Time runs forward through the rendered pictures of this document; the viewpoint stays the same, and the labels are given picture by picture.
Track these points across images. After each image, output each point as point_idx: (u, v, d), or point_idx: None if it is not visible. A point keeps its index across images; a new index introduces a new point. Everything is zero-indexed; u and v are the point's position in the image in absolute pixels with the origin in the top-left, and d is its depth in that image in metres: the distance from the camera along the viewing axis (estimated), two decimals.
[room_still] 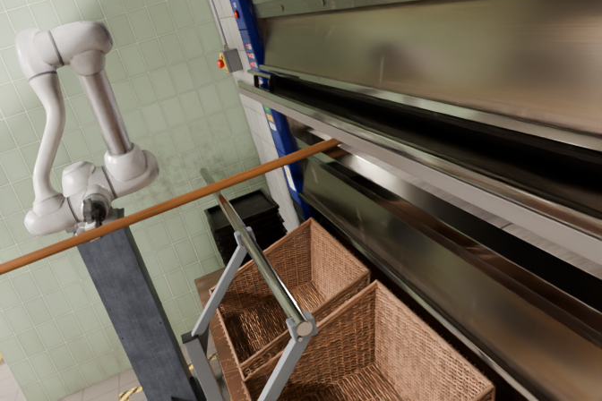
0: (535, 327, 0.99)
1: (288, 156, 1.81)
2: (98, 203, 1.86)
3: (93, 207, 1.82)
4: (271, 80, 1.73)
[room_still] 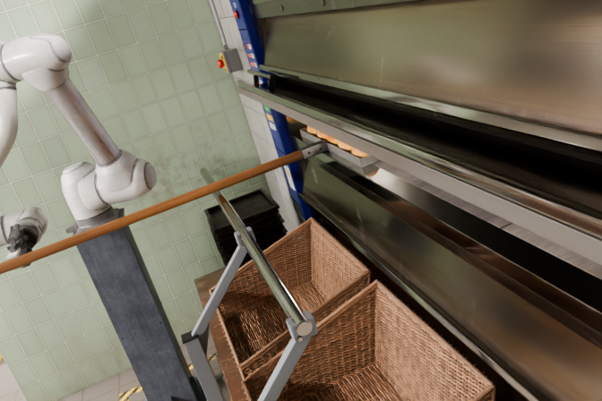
0: (535, 327, 0.99)
1: (221, 181, 1.76)
2: (28, 228, 1.81)
3: (21, 233, 1.78)
4: (271, 80, 1.73)
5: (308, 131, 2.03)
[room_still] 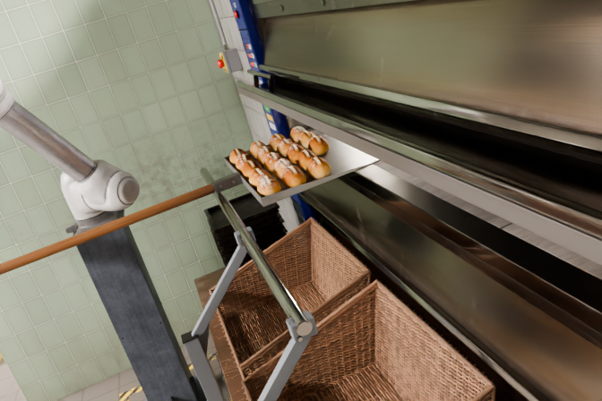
0: (535, 327, 0.99)
1: (127, 217, 1.69)
2: None
3: None
4: (271, 80, 1.73)
5: (230, 160, 1.97)
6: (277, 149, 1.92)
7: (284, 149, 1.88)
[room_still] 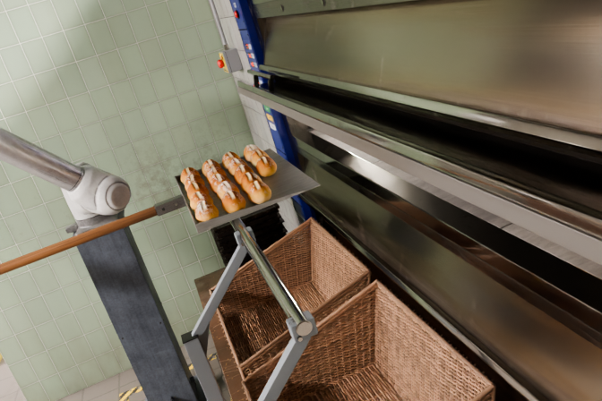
0: (535, 327, 0.99)
1: (65, 241, 1.66)
2: None
3: None
4: (271, 80, 1.73)
5: (181, 179, 1.93)
6: (227, 169, 1.88)
7: (234, 170, 1.85)
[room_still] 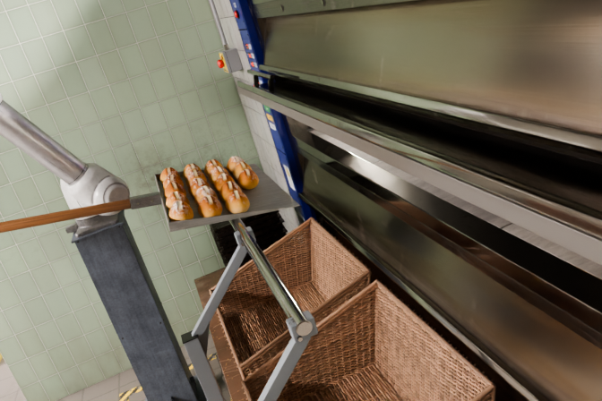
0: (535, 327, 0.99)
1: (32, 217, 1.61)
2: None
3: None
4: (271, 80, 1.73)
5: (160, 177, 1.91)
6: (209, 175, 1.87)
7: (215, 177, 1.83)
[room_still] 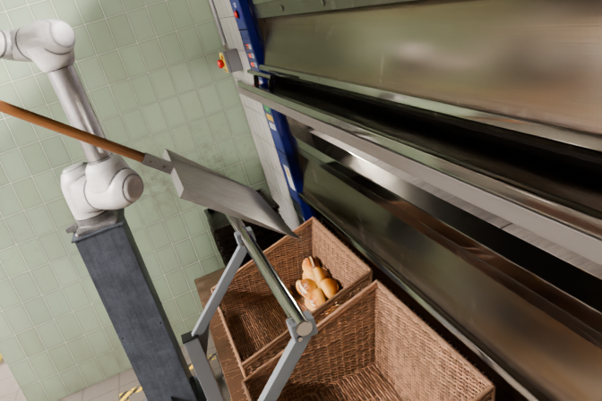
0: (535, 327, 0.99)
1: (50, 120, 1.57)
2: None
3: None
4: (271, 80, 1.73)
5: (303, 268, 2.15)
6: None
7: None
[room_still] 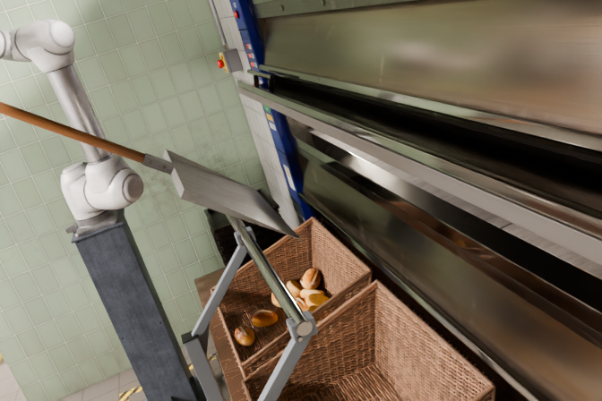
0: (535, 327, 0.99)
1: (50, 121, 1.57)
2: None
3: None
4: (271, 80, 1.73)
5: (305, 276, 2.15)
6: None
7: None
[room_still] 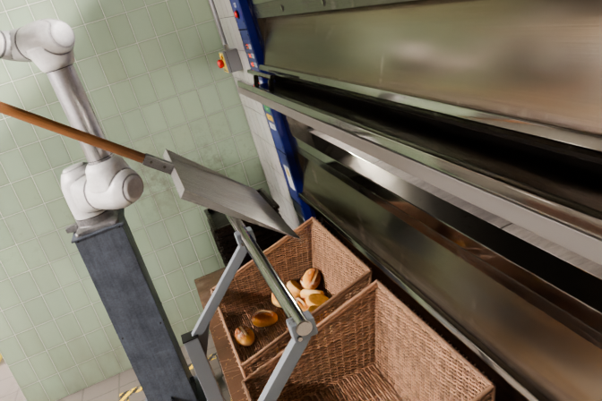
0: (535, 327, 0.99)
1: (51, 121, 1.57)
2: None
3: None
4: (271, 80, 1.73)
5: (305, 276, 2.15)
6: None
7: None
